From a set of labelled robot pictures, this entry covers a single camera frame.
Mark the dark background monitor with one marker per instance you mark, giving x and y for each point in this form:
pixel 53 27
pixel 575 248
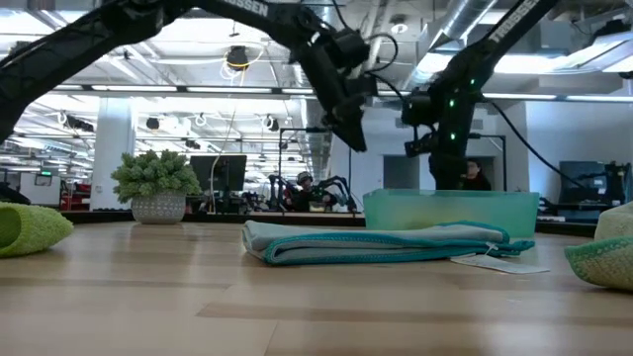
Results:
pixel 576 178

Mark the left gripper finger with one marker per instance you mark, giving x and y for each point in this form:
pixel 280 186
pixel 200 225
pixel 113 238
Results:
pixel 353 123

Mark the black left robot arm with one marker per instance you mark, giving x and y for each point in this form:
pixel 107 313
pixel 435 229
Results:
pixel 59 54

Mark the white towel hang tag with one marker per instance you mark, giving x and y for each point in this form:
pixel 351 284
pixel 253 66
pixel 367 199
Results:
pixel 499 264

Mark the black tall frame stand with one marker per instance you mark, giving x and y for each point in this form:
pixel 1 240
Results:
pixel 503 148

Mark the pale green towel teal edge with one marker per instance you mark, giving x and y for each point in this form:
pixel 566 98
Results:
pixel 603 262

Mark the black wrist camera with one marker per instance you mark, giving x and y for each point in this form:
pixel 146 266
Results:
pixel 418 109
pixel 348 47

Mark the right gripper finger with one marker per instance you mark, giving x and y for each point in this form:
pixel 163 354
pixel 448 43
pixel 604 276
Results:
pixel 447 173

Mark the artificial green plant in pot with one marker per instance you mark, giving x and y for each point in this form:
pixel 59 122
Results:
pixel 155 178

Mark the white building column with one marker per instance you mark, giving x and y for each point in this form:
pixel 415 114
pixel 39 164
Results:
pixel 115 153

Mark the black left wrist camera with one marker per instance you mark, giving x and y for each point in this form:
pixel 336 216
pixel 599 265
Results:
pixel 348 47

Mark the black monitor on stand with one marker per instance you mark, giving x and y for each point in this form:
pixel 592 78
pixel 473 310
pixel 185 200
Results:
pixel 217 173

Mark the lime green fluffy towel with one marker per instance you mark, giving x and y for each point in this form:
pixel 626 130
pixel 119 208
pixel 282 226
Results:
pixel 34 230

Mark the black background robot arms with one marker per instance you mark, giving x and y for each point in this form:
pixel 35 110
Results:
pixel 342 185

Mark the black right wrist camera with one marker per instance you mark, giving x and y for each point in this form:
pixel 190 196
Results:
pixel 418 109

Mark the red tool cabinet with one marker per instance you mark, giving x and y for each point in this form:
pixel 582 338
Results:
pixel 76 195

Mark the blue towel with teal edge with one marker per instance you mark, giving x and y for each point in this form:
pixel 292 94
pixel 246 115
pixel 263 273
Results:
pixel 346 244

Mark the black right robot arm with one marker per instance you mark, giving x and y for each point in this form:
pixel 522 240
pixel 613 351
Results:
pixel 504 29

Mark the black background robot station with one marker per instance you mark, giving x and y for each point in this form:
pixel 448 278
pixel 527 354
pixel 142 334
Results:
pixel 620 183

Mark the black aluminium table frame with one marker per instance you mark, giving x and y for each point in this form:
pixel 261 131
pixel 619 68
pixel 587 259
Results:
pixel 222 217

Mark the silver ceiling air duct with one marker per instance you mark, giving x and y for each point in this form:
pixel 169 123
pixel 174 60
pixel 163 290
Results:
pixel 314 128

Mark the teal translucent plastic tray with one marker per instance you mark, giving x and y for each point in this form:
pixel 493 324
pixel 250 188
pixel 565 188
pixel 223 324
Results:
pixel 445 210

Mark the black ceiling device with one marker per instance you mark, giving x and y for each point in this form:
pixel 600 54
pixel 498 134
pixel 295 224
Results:
pixel 238 57

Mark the person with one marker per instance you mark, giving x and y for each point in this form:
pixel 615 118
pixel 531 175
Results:
pixel 477 177
pixel 306 190

